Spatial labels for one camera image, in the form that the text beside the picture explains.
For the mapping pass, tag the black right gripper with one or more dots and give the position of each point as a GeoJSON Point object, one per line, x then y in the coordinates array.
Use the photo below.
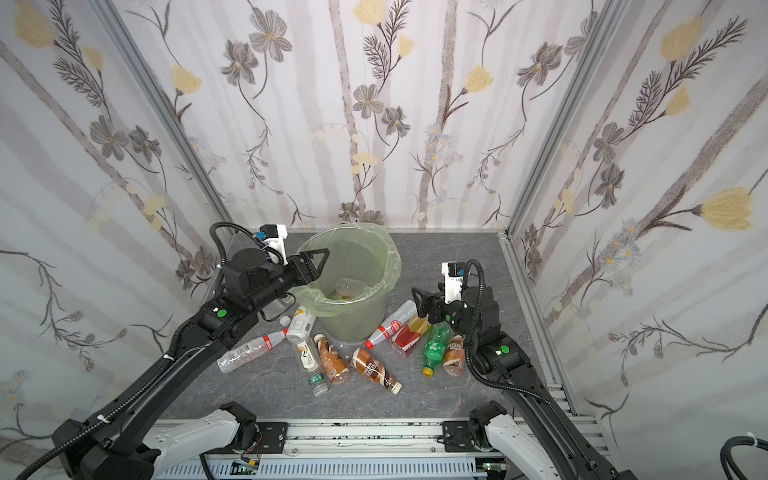
{"type": "Point", "coordinates": [432, 303]}

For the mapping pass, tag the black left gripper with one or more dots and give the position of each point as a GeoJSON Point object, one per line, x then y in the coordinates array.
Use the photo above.
{"type": "Point", "coordinates": [294, 267]}

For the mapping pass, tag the green soda bottle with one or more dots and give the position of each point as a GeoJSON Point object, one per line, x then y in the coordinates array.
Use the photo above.
{"type": "Point", "coordinates": [435, 348]}

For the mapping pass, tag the brown milk-tea bottle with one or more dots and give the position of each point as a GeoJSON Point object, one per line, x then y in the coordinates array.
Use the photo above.
{"type": "Point", "coordinates": [454, 358]}

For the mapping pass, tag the clear water bottle red cap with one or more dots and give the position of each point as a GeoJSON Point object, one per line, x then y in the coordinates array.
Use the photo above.
{"type": "Point", "coordinates": [250, 351]}

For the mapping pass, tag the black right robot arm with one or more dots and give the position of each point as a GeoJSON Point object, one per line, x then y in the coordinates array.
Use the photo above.
{"type": "Point", "coordinates": [551, 446]}

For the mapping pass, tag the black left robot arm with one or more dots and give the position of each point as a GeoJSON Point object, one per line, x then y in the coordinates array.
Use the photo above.
{"type": "Point", "coordinates": [110, 443]}

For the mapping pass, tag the green plastic bin liner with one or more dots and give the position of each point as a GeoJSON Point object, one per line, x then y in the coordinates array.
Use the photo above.
{"type": "Point", "coordinates": [362, 251]}

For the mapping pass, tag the white bottle red label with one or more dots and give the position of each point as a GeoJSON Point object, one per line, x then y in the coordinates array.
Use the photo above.
{"type": "Point", "coordinates": [392, 324]}

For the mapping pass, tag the red yellow juice bottle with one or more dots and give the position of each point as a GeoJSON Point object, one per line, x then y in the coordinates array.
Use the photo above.
{"type": "Point", "coordinates": [409, 336]}

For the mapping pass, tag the white bottle yellow arrow label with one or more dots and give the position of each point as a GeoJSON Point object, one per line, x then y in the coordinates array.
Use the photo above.
{"type": "Point", "coordinates": [300, 326]}

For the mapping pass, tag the brown coffee bottle centre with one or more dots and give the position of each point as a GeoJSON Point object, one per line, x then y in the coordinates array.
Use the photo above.
{"type": "Point", "coordinates": [372, 369]}

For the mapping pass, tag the small clear cream-label bottle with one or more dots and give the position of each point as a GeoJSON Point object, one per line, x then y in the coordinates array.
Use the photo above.
{"type": "Point", "coordinates": [307, 356]}

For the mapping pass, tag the brown tea bottle left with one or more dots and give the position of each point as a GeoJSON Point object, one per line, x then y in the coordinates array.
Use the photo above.
{"type": "Point", "coordinates": [334, 366]}

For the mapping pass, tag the small green-label clear bottle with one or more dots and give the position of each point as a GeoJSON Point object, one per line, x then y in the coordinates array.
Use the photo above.
{"type": "Point", "coordinates": [318, 383]}

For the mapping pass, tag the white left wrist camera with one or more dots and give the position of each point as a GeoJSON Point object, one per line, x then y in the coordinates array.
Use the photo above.
{"type": "Point", "coordinates": [274, 235]}

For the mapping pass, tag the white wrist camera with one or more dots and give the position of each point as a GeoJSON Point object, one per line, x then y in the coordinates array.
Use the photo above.
{"type": "Point", "coordinates": [453, 273]}
{"type": "Point", "coordinates": [274, 235]}

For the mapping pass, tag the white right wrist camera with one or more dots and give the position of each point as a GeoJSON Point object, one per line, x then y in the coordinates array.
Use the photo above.
{"type": "Point", "coordinates": [453, 273]}

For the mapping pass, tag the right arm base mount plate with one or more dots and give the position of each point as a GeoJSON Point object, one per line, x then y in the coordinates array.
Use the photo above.
{"type": "Point", "coordinates": [459, 436]}

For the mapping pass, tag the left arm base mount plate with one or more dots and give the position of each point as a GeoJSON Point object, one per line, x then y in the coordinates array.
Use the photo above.
{"type": "Point", "coordinates": [263, 438]}

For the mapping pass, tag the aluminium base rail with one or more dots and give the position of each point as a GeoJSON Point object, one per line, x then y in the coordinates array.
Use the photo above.
{"type": "Point", "coordinates": [354, 438]}

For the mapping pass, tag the white slotted cable duct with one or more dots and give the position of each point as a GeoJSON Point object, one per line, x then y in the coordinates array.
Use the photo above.
{"type": "Point", "coordinates": [354, 468]}

